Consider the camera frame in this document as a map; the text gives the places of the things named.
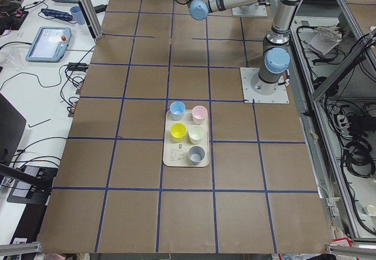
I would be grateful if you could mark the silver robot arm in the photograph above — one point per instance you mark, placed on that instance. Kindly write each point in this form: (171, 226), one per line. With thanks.
(276, 59)

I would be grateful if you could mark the blue cup on desk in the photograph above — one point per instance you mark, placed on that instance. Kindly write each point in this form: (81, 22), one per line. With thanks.
(77, 15)

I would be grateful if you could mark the light blue cup rear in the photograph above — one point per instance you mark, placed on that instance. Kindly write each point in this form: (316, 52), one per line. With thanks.
(177, 110)

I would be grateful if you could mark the pink plastic cup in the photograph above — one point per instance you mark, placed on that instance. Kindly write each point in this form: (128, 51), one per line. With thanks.
(199, 114)

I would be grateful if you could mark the yellow plastic cup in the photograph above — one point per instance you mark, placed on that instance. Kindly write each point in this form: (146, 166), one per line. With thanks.
(178, 132)

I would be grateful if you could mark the cream white plastic cup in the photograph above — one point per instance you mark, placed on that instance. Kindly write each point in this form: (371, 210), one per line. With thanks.
(196, 134)

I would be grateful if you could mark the grey plastic cup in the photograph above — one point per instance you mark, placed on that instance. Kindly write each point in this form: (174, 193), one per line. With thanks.
(196, 154)

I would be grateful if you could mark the blue power strip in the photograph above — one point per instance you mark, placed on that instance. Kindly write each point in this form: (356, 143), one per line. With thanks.
(63, 16)

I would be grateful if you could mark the black power adapter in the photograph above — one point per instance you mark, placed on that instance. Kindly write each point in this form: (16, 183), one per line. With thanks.
(77, 67)

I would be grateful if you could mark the near teach pendant tablet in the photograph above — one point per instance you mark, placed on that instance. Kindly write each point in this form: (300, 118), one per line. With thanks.
(49, 44)

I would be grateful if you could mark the beige plastic tray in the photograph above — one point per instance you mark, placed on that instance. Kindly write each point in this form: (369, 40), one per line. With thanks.
(176, 154)

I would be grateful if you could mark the black monitor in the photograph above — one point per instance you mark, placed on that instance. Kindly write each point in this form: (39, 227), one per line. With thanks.
(12, 128)

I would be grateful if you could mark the aluminium frame post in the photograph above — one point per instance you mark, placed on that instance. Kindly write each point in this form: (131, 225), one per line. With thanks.
(91, 18)

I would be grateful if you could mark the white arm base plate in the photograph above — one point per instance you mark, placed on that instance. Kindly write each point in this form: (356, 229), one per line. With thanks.
(282, 91)

